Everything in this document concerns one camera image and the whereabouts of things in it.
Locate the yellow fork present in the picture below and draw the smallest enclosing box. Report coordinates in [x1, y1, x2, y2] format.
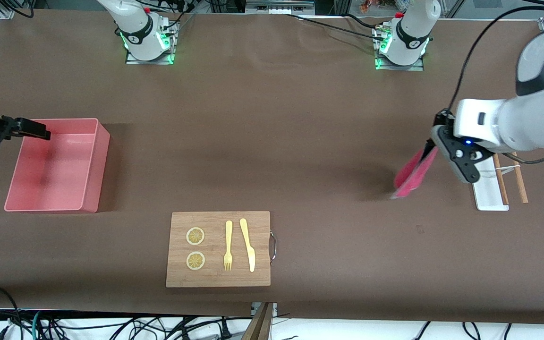
[223, 220, 234, 272]

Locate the pink and grey cloth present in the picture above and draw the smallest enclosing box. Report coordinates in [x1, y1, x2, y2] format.
[391, 146, 439, 199]

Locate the black cable on table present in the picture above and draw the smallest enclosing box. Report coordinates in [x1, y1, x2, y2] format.
[285, 13, 388, 43]

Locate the white rectangular tray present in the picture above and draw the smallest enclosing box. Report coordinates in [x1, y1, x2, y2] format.
[471, 153, 510, 211]

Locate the wooden plank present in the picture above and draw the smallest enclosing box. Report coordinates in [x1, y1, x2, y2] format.
[241, 302, 275, 340]

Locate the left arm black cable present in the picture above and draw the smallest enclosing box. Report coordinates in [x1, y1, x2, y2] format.
[446, 5, 544, 165]

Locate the wooden cutting board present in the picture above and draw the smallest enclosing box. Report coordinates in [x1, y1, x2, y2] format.
[165, 211, 272, 289]

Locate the small metal bracket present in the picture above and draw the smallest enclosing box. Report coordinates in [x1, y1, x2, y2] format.
[251, 302, 278, 317]

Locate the pink plastic bin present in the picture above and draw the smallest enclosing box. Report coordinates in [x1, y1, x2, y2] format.
[4, 118, 111, 214]

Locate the yellow knife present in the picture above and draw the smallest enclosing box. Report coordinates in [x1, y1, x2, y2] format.
[239, 218, 256, 273]

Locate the white equipment box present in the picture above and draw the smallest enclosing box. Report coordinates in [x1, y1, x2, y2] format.
[245, 0, 316, 15]

